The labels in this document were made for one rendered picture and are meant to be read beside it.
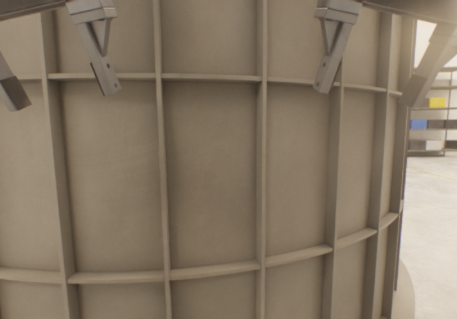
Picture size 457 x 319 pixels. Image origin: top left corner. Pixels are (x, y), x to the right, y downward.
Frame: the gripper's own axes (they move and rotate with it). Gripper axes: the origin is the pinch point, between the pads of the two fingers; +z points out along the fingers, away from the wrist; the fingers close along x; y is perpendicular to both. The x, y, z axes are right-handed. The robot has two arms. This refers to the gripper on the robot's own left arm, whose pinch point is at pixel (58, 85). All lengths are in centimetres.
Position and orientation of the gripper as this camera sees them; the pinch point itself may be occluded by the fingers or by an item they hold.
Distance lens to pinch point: 40.3
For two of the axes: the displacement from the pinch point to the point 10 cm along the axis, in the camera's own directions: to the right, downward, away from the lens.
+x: -9.8, 1.2, 1.2
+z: 1.7, 8.5, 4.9
